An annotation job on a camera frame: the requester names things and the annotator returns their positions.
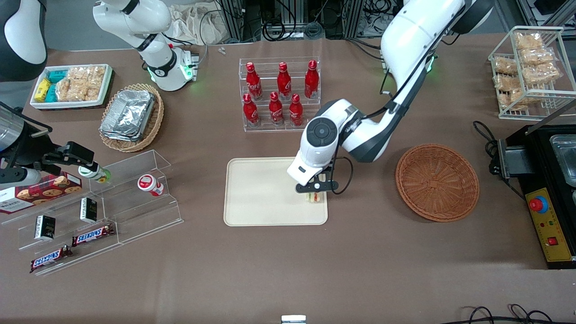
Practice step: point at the snickers chocolate bar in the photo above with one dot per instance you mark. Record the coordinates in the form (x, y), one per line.
(49, 258)
(92, 235)

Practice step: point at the red cola bottle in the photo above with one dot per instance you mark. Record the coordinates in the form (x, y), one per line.
(250, 112)
(284, 83)
(253, 83)
(295, 112)
(276, 110)
(311, 81)

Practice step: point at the triangular sandwich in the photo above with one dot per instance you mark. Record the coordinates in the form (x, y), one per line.
(316, 197)

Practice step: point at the red capped white bottle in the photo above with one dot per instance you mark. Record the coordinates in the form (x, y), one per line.
(150, 184)

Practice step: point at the clear acrylic bottle rack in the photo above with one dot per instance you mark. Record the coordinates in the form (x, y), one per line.
(310, 114)

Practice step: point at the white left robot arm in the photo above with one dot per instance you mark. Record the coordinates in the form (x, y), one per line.
(418, 31)

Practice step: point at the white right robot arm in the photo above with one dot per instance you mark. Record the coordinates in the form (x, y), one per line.
(130, 18)

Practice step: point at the red tartan cookie box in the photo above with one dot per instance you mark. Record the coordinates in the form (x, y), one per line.
(45, 191)

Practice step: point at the white rectangular snack tray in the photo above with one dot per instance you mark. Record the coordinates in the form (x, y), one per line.
(72, 105)

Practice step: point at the bagged rice crackers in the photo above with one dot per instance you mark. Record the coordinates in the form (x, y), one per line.
(74, 92)
(87, 76)

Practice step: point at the red emergency stop button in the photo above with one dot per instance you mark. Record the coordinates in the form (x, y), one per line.
(537, 204)

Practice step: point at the small black box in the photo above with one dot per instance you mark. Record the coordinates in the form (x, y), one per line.
(45, 227)
(88, 210)

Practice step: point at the bagged fried snack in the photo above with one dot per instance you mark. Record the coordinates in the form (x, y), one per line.
(537, 57)
(542, 73)
(507, 82)
(517, 96)
(505, 66)
(528, 41)

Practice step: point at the red rocker switch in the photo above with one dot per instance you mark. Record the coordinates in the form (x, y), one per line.
(552, 241)

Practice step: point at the yellow snack packet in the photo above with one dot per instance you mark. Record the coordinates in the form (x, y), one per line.
(42, 90)

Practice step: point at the teal snack packet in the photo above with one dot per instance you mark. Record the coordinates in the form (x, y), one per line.
(51, 93)
(57, 75)

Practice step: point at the beige cloth bag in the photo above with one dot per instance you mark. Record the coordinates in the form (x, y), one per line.
(193, 24)

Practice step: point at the brown wicker basket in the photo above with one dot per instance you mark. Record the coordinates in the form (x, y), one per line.
(436, 182)

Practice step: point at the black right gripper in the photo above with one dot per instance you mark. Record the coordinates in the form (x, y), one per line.
(26, 148)

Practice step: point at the steel appliance pan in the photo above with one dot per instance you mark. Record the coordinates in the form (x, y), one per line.
(564, 157)

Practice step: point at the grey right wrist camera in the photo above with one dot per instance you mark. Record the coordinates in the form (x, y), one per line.
(20, 177)

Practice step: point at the light wicker basket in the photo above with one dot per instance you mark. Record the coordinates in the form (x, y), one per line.
(155, 121)

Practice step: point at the grey metal rod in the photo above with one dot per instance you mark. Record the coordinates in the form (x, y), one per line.
(551, 118)

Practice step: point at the yellow control panel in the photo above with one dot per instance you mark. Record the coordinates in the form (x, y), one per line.
(551, 229)

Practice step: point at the black countertop appliance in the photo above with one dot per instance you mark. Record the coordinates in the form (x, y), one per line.
(537, 157)

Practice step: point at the beige plastic tray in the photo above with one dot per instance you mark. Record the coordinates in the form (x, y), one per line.
(261, 193)

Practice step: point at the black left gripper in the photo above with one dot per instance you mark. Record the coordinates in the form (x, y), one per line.
(328, 169)

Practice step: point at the clear acrylic step shelf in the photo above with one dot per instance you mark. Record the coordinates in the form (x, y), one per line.
(135, 211)

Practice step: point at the green white small bottle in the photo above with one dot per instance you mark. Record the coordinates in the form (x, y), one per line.
(96, 174)

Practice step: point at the silver foil tray stack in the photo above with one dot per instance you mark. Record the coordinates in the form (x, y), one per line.
(128, 114)

